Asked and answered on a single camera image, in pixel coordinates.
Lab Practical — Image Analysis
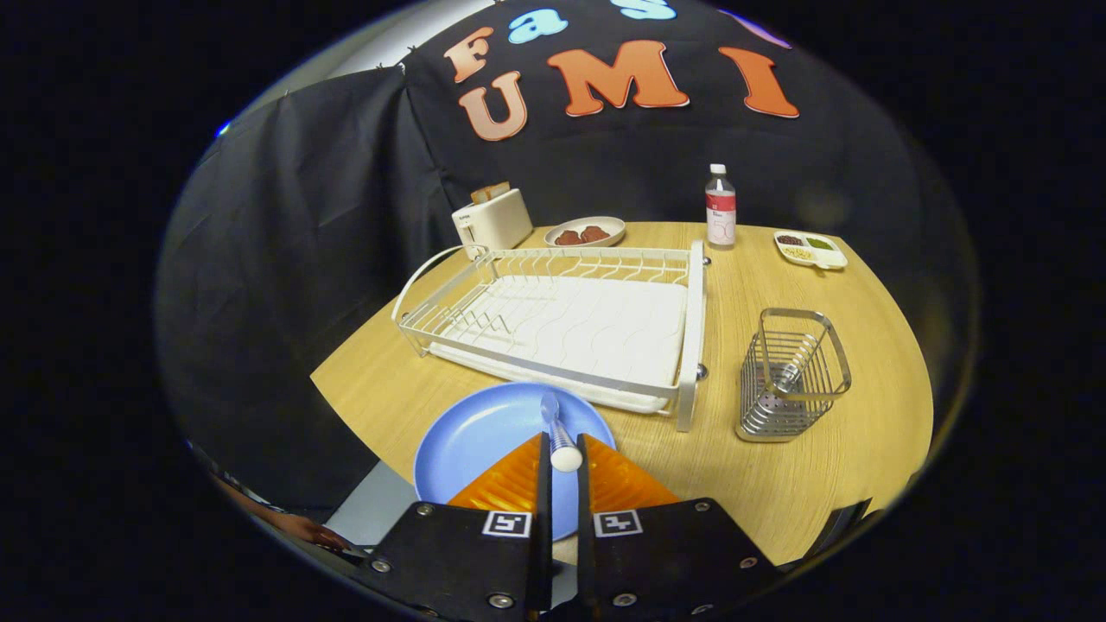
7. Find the spoon with blue checked handle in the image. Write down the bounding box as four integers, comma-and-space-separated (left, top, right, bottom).
539, 391, 586, 474

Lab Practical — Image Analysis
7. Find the beige plate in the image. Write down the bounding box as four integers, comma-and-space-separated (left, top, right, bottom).
544, 216, 627, 250

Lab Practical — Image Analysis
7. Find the white divided dish with beans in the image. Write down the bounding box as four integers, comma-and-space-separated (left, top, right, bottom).
773, 230, 849, 271

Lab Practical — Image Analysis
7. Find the metal wire basket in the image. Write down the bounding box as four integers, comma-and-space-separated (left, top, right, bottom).
735, 308, 854, 444

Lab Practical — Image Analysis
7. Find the black backdrop cloth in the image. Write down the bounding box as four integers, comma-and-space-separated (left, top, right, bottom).
156, 0, 979, 519

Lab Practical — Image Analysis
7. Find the blue plate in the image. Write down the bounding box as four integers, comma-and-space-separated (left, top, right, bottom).
413, 382, 620, 543

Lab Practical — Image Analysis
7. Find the white toaster cable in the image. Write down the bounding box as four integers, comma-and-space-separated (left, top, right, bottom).
392, 245, 473, 323

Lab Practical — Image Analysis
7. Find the white drain tray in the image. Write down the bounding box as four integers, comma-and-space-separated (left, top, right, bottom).
428, 275, 692, 415

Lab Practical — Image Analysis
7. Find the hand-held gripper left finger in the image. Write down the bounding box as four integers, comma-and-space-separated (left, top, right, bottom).
354, 432, 555, 620

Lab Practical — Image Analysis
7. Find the white toaster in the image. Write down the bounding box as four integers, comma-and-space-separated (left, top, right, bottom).
451, 187, 535, 261

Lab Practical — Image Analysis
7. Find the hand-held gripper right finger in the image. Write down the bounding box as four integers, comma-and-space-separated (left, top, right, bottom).
575, 433, 785, 620

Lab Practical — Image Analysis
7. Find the white wire dish rack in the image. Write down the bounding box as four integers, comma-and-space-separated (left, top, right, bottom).
391, 240, 712, 434

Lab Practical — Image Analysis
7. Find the clear bottle with red label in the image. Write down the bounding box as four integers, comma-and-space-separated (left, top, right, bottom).
705, 163, 738, 252

